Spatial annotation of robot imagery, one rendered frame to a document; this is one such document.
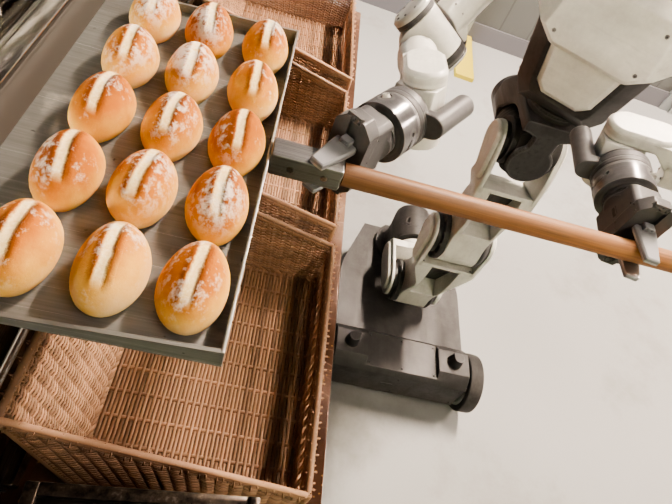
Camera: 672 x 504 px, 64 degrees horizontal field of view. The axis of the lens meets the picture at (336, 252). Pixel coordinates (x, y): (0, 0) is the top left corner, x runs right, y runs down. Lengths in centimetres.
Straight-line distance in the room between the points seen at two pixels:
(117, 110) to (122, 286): 23
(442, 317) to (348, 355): 43
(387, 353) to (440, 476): 43
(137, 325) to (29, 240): 12
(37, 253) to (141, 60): 30
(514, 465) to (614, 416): 53
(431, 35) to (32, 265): 76
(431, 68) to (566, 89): 41
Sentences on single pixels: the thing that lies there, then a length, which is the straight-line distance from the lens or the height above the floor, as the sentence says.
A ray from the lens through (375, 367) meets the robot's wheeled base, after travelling 174.
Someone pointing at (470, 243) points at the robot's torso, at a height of 68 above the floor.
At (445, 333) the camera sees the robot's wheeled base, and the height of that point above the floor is 17.
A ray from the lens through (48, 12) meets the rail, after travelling 41.
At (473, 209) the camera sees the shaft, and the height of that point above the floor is 121.
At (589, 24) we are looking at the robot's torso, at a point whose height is 130.
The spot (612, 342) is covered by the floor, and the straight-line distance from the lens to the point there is 263.
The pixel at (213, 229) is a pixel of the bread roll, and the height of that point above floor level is 122.
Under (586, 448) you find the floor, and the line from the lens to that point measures 227.
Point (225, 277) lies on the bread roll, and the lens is 52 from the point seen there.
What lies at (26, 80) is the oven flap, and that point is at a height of 141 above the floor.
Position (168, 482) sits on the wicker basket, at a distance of 99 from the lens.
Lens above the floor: 165
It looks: 49 degrees down
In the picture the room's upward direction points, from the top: 25 degrees clockwise
